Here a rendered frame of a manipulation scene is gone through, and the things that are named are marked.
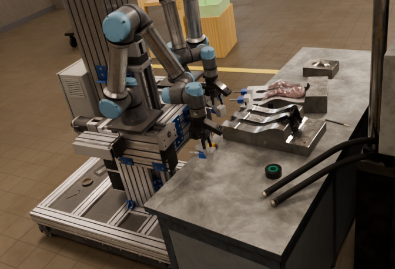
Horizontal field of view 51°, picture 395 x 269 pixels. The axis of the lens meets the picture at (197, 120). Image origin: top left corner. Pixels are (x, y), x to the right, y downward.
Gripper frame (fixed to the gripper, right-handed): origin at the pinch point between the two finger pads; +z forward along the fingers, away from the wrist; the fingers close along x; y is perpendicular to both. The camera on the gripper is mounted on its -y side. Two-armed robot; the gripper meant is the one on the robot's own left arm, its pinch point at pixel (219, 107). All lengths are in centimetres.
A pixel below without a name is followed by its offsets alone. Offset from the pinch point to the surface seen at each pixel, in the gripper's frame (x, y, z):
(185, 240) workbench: 66, -25, 31
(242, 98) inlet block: -26.2, 3.5, 8.2
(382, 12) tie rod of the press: -13, -82, -55
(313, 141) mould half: -5, -54, 10
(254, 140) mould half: 5.2, -25.7, 11.3
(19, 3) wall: -277, 780, 55
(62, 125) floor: -29, 261, 96
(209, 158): 38.4, -22.7, 2.8
